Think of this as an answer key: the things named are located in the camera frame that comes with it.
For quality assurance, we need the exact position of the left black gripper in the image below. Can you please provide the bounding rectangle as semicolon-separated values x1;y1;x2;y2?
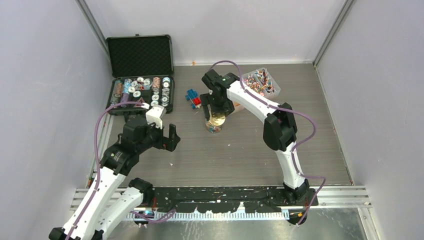
136;118;180;154

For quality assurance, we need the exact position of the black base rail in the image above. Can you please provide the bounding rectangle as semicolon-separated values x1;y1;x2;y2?
140;186;319;214

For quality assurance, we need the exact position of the gold jar lid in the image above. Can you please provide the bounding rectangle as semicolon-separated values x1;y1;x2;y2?
208;113;226;127

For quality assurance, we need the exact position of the black poker chip case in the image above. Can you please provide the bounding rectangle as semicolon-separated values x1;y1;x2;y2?
106;34;175;117

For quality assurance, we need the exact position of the blue red brick toy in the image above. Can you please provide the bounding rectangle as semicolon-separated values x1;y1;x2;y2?
185;88;202;110

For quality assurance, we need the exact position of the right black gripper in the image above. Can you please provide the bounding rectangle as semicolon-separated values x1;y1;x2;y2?
199;91;235;120

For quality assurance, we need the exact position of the clear plastic jar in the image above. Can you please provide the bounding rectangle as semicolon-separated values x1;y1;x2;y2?
205;121;223;134

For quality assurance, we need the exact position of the clear compartment candy box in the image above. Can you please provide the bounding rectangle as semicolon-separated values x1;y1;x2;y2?
231;67;281;114

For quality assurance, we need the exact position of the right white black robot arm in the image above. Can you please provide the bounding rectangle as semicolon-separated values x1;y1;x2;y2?
200;69;310;205

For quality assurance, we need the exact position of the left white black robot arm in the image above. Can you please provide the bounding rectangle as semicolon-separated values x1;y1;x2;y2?
48;116;181;240

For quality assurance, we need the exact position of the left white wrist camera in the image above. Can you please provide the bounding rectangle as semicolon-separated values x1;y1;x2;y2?
141;102;167;130

